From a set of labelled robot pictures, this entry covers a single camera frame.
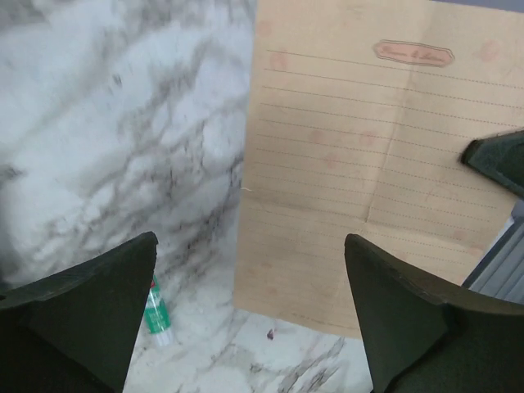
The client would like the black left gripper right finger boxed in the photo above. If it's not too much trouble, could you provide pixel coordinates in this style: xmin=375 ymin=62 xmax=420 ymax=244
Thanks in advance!
xmin=345 ymin=234 xmax=523 ymax=392

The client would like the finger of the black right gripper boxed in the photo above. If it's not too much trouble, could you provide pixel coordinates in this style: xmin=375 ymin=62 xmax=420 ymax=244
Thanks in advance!
xmin=461 ymin=130 xmax=524 ymax=192

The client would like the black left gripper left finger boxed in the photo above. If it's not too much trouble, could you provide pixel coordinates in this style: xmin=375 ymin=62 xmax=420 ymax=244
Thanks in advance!
xmin=1 ymin=232 xmax=158 ymax=392

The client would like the green white glue stick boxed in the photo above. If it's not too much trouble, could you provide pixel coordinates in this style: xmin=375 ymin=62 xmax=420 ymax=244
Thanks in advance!
xmin=144 ymin=276 xmax=173 ymax=346

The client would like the beige lined letter paper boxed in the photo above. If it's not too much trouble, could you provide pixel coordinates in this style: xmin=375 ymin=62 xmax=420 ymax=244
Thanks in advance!
xmin=233 ymin=0 xmax=523 ymax=337

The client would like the aluminium frame rail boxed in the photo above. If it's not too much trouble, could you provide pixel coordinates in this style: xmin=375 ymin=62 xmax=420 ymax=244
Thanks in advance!
xmin=462 ymin=217 xmax=523 ymax=305

